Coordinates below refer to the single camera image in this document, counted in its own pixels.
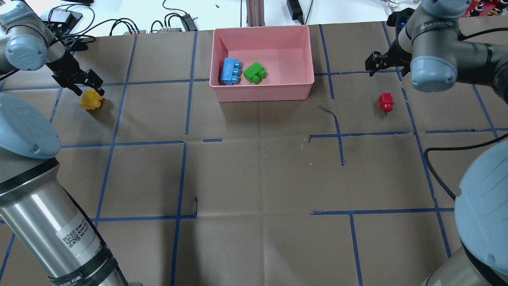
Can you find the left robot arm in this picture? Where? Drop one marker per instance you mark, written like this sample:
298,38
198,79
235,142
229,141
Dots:
40,212

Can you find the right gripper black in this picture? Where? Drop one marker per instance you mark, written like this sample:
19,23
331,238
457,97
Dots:
394,54

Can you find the blue toy block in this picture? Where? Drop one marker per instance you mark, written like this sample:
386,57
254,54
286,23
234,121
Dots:
231,71

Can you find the red toy block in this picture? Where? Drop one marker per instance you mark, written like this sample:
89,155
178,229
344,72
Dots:
386,102

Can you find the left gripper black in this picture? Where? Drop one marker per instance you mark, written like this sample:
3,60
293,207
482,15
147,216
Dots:
64,68

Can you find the pink plastic box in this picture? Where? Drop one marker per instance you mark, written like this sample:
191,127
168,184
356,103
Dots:
285,53

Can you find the aluminium frame post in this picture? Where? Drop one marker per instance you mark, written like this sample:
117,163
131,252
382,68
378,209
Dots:
255,13

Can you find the black usb hub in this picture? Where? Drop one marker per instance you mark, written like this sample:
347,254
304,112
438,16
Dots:
64,18

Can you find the green toy block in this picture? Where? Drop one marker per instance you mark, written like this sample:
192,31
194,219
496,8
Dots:
255,73

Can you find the black power adapter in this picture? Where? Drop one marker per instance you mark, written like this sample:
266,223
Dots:
295,10

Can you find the yellow toy block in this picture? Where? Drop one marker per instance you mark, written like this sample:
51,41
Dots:
91,99

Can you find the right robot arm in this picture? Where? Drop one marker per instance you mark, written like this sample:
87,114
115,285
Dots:
458,142

